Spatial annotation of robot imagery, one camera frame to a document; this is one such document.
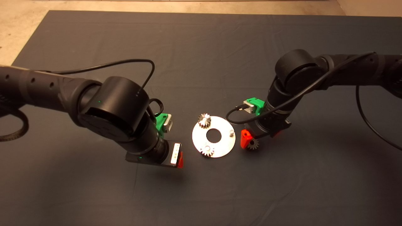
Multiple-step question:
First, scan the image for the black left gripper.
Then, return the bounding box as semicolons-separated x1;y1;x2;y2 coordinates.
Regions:
126;140;184;169

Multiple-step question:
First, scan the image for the right green camera mount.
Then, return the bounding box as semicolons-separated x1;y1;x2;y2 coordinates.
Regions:
247;98;266;116

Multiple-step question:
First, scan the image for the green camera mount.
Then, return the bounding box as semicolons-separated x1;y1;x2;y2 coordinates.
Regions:
155;112;170;136
247;98;266;116

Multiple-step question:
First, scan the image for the left green camera mount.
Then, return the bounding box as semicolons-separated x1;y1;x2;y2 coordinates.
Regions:
155;112;170;136

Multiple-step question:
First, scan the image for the black camera cable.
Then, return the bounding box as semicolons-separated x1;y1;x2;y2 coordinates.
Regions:
226;52;402;151

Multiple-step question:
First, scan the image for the round metal carrier plate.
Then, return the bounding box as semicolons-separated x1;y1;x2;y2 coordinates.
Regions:
192;116;236;158

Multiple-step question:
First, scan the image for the bright steel planetary gear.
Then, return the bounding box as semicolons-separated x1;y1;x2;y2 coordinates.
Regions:
200;144;215;158

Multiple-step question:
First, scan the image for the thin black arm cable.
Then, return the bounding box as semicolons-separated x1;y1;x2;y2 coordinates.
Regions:
41;59;164;122

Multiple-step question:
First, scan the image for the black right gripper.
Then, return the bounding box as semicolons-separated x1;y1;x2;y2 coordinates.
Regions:
241;108;292;149

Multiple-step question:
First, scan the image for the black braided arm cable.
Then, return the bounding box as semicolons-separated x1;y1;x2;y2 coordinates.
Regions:
0;108;29;142

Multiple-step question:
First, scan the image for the dark grey table cloth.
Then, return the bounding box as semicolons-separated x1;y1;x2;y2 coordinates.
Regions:
0;10;402;226

